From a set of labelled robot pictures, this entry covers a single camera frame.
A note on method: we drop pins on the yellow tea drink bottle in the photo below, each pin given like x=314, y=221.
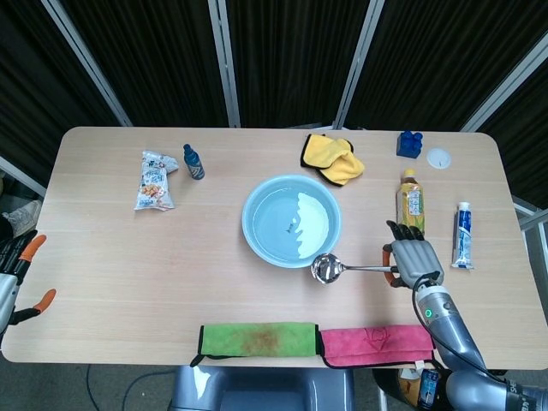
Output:
x=411, y=205

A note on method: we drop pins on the yellow microfiber cloth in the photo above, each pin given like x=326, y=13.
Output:
x=331, y=158

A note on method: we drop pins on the white blue toothpaste tube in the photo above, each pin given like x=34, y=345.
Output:
x=463, y=233

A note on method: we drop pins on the metal ladle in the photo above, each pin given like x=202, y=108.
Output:
x=338, y=269

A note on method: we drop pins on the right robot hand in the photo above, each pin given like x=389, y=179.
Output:
x=413, y=259

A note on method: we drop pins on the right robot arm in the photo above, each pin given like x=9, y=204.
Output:
x=462, y=342

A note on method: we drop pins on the grey sneaker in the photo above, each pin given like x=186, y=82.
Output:
x=23, y=214

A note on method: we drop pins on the black bin with items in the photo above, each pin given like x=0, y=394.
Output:
x=406, y=387

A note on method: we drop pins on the blue toy building block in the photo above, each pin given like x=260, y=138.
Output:
x=409, y=145

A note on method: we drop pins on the light blue water basin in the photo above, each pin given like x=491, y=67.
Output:
x=292, y=220

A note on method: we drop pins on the green microfiber cloth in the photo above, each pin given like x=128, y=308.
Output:
x=257, y=339

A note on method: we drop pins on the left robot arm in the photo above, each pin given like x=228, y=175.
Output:
x=5, y=299

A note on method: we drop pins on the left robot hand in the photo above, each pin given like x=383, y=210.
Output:
x=13, y=265

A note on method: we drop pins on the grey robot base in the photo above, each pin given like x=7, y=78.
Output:
x=261, y=389

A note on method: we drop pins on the white round lid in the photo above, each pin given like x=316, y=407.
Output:
x=438, y=158

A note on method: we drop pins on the folding screen partition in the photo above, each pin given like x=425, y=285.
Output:
x=274, y=60

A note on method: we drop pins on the pink microfiber cloth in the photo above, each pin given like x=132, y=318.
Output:
x=377, y=344

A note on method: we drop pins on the snack bag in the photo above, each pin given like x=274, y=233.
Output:
x=155, y=182

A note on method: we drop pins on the small dark blue bottle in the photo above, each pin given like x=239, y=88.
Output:
x=194, y=162

